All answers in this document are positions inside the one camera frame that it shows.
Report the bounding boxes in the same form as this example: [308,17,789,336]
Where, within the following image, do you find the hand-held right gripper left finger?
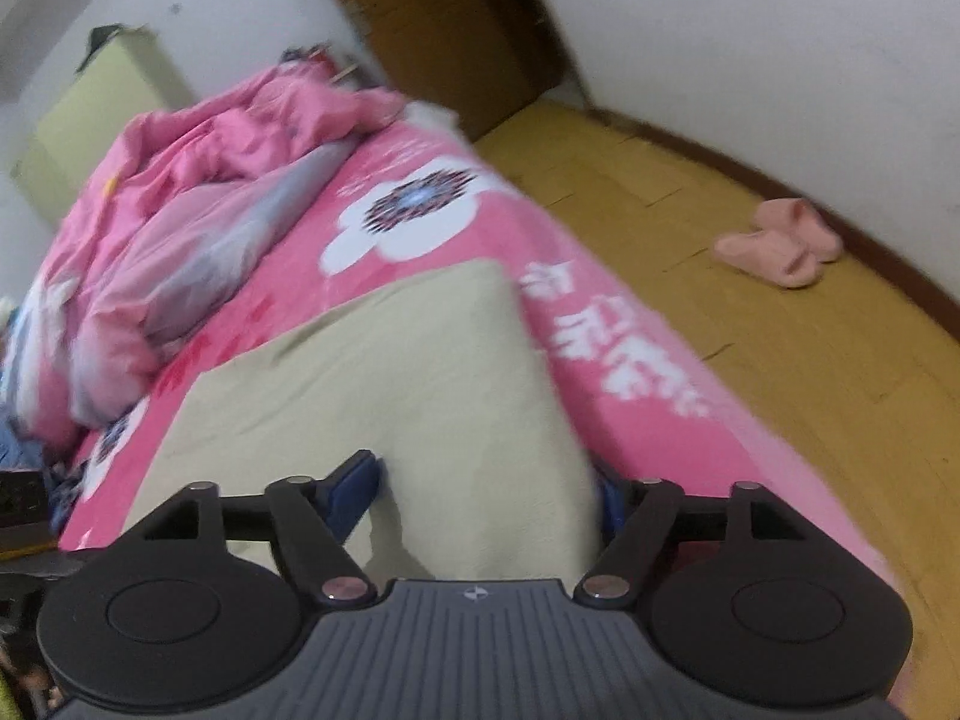
[126,450,377,607]

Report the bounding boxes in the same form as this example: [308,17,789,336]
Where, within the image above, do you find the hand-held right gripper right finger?
[574,463,827,607]

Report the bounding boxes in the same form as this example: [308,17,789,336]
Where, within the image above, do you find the beige pants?
[154,257,601,586]

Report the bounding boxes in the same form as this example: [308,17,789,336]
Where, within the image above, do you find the light blue jeans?
[0,420,53,473]

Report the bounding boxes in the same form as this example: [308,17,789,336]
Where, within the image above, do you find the pink floral bed sheet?
[56,116,908,601]

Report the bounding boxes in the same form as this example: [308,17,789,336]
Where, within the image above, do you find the pink slipper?
[754,197,845,263]
[712,229,822,290]

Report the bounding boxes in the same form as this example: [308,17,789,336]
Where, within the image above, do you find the pink floral quilt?
[0,64,410,451]

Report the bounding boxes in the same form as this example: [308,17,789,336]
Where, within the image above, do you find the dark brown baseboard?
[581,97,960,350]

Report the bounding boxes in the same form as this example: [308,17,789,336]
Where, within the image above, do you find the pale yellow wardrobe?
[11,26,196,222]

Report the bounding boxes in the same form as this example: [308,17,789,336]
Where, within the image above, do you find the dark item on wardrobe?
[79,24,143,61]

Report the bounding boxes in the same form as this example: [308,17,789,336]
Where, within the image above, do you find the brown wooden door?
[300,0,571,143]

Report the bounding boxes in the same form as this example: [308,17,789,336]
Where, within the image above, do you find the dark brown door frame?
[502,0,597,110]

